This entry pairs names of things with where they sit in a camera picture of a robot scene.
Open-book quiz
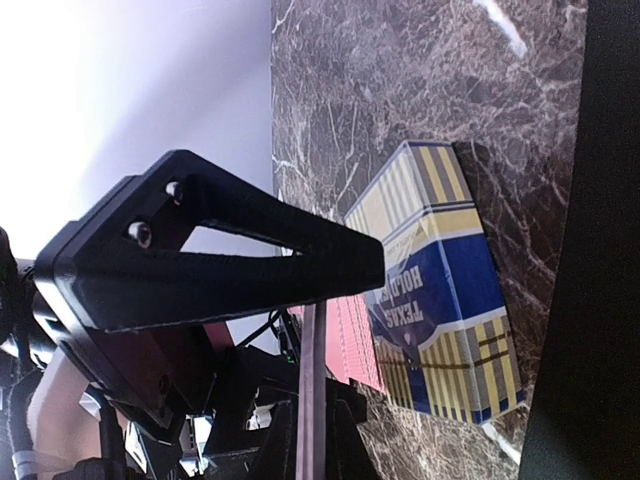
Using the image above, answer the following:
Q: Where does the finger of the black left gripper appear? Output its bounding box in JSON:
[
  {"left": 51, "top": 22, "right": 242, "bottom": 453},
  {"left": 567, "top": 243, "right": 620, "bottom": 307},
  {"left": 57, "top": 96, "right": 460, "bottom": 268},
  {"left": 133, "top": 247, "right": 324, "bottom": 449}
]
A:
[{"left": 35, "top": 150, "right": 385, "bottom": 332}]

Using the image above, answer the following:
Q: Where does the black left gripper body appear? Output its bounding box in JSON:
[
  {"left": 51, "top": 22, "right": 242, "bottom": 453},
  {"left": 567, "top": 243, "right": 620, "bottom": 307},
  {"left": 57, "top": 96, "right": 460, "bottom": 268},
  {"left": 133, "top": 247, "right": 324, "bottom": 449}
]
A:
[{"left": 1, "top": 234, "right": 233, "bottom": 479}]

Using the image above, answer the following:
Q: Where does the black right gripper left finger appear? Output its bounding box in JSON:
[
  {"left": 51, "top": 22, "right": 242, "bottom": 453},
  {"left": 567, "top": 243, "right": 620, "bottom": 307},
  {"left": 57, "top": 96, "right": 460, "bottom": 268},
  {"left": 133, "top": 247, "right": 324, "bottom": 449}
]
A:
[{"left": 204, "top": 400, "right": 298, "bottom": 479}]

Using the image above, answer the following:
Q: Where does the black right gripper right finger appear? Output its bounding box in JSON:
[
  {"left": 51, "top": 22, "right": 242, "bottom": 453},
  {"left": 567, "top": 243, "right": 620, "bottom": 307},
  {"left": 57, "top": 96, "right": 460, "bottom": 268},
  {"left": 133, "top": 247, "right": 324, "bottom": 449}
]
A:
[{"left": 325, "top": 378, "right": 380, "bottom": 480}]

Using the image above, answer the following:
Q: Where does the red card deck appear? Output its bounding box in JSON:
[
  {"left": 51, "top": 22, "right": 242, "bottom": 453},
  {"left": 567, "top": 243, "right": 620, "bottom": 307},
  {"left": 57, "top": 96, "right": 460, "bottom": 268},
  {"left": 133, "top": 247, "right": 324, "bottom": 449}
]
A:
[{"left": 289, "top": 294, "right": 389, "bottom": 394}]

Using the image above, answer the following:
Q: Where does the gold card box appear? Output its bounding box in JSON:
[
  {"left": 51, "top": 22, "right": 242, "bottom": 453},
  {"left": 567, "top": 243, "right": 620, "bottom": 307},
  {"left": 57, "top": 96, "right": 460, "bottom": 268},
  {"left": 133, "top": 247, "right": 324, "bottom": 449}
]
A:
[{"left": 344, "top": 141, "right": 525, "bottom": 425}]

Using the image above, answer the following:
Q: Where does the round black poker mat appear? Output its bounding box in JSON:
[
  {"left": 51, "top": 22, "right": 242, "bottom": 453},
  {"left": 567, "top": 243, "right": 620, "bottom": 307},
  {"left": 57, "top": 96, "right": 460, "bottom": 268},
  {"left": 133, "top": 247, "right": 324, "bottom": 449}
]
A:
[{"left": 519, "top": 1, "right": 639, "bottom": 479}]

